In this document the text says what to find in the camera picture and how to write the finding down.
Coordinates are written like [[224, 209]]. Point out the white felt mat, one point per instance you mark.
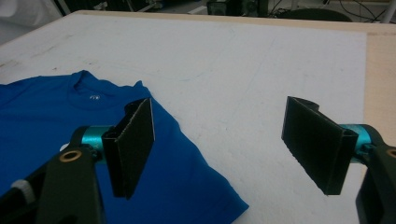
[[233, 77]]

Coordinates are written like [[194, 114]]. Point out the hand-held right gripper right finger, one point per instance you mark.
[[317, 146]]

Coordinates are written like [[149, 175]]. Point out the blue t-shirt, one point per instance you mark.
[[56, 124]]

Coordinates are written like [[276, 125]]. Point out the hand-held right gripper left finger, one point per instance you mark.
[[130, 146]]

